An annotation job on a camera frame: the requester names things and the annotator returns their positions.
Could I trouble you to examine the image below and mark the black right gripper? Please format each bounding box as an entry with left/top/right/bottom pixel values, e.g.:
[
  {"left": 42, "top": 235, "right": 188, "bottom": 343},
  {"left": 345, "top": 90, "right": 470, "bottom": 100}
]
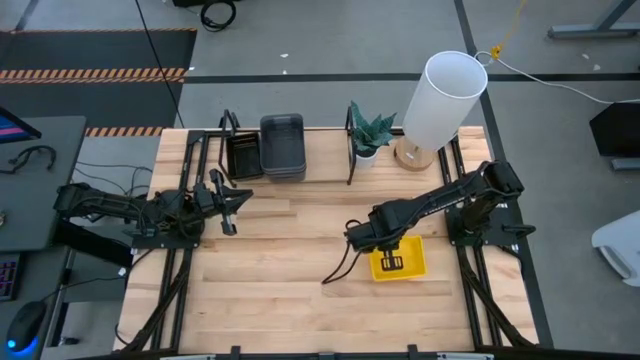
[{"left": 344, "top": 219, "right": 404, "bottom": 271}]

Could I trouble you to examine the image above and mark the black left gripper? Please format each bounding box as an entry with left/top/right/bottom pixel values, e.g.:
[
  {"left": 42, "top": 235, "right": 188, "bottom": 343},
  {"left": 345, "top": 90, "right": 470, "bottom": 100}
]
[{"left": 192, "top": 168, "right": 254, "bottom": 237}]

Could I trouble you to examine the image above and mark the green plant in white pot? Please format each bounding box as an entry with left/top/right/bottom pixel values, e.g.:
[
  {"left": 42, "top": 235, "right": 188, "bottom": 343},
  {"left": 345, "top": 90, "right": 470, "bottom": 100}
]
[{"left": 348, "top": 100, "right": 398, "bottom": 170}]

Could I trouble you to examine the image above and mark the white lamp with wooden base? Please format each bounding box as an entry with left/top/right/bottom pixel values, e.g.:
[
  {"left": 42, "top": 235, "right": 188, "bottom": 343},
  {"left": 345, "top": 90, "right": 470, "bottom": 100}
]
[{"left": 393, "top": 49, "right": 490, "bottom": 173}]

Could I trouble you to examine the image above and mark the black headset on desk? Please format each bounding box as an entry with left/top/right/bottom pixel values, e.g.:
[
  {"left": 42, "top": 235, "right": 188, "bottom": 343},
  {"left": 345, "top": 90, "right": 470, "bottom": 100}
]
[{"left": 0, "top": 144, "right": 58, "bottom": 175}]

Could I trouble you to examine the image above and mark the grey side desk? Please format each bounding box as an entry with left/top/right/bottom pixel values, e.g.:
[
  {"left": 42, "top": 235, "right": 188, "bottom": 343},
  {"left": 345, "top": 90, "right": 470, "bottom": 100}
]
[{"left": 0, "top": 115, "right": 89, "bottom": 253}]

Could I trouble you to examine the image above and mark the black mat with hazard stripes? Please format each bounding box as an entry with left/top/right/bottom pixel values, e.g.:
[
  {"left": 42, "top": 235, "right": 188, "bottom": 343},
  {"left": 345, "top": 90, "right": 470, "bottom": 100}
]
[{"left": 0, "top": 28, "right": 198, "bottom": 138}]

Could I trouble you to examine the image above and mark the grey lower desk top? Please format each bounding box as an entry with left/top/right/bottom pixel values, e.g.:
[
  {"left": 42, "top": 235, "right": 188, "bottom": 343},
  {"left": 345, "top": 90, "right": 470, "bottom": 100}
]
[{"left": 0, "top": 247, "right": 71, "bottom": 360}]

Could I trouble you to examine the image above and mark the computer monitor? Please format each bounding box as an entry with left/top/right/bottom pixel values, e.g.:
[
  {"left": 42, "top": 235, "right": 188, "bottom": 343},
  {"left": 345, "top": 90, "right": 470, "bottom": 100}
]
[{"left": 0, "top": 106, "right": 43, "bottom": 145}]

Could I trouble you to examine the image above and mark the black keyboard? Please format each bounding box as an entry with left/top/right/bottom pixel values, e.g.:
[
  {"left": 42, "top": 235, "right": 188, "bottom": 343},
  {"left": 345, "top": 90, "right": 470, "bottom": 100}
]
[{"left": 0, "top": 252, "right": 22, "bottom": 302}]

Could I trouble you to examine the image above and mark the black computer mouse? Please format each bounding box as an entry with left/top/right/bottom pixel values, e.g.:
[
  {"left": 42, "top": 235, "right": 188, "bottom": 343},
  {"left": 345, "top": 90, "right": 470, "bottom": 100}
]
[{"left": 5, "top": 299, "right": 49, "bottom": 354}]

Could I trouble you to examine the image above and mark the white plastic object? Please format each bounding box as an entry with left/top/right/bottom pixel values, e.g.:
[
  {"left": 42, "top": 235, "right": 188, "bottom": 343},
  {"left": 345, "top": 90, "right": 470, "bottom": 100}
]
[{"left": 591, "top": 209, "right": 640, "bottom": 288}]

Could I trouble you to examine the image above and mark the black box on floor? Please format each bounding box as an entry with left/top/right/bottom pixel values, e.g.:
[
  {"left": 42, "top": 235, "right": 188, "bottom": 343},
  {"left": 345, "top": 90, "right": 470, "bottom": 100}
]
[{"left": 588, "top": 101, "right": 640, "bottom": 160}]

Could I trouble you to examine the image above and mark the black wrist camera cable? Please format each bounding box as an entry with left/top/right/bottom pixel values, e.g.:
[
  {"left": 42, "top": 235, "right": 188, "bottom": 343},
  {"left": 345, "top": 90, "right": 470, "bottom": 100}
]
[{"left": 321, "top": 218, "right": 362, "bottom": 286}]

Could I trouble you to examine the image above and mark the black aluminium rig frame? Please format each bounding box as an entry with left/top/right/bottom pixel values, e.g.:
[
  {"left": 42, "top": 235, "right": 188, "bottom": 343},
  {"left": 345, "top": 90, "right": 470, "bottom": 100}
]
[{"left": 113, "top": 127, "right": 540, "bottom": 360}]

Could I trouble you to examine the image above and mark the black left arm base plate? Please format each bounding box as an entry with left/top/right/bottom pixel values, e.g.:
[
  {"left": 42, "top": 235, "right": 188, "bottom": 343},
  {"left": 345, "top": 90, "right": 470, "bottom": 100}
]
[{"left": 130, "top": 219, "right": 202, "bottom": 250}]

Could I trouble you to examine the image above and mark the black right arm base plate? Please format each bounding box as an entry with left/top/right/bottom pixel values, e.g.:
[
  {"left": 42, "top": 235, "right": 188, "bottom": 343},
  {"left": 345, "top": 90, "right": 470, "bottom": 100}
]
[{"left": 446, "top": 203, "right": 537, "bottom": 247}]

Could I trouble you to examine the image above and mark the wooden shelf with black frame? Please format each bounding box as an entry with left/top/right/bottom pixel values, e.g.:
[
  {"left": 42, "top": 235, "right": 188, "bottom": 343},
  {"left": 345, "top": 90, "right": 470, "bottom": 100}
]
[{"left": 217, "top": 108, "right": 359, "bottom": 190}]

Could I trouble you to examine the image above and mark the thin floor cable beside table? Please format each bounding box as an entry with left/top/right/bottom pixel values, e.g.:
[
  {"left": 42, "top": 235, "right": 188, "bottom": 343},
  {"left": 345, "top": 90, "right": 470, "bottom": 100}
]
[{"left": 73, "top": 159, "right": 154, "bottom": 197}]

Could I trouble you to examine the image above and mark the long black floor cable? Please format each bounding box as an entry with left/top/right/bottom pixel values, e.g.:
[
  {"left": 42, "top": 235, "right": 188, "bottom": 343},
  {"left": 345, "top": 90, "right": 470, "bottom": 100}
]
[{"left": 133, "top": 0, "right": 186, "bottom": 129}]

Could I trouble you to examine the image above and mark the coiled black cable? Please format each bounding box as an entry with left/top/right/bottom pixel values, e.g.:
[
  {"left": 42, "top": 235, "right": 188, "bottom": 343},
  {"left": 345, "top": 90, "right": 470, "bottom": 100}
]
[{"left": 199, "top": 0, "right": 238, "bottom": 33}]

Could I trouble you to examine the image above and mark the yellow cord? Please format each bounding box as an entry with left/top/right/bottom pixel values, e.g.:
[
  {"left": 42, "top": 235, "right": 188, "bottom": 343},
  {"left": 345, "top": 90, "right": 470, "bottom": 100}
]
[{"left": 489, "top": 0, "right": 529, "bottom": 61}]

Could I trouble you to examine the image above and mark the white lamp cable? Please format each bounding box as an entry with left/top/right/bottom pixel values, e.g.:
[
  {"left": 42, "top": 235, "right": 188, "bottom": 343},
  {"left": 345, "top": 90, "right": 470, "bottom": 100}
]
[{"left": 473, "top": 49, "right": 640, "bottom": 106}]

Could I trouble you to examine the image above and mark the grey metal table frame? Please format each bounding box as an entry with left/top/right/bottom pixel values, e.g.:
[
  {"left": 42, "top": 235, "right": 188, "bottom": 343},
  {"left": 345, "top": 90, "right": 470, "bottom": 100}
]
[{"left": 547, "top": 0, "right": 640, "bottom": 41}]

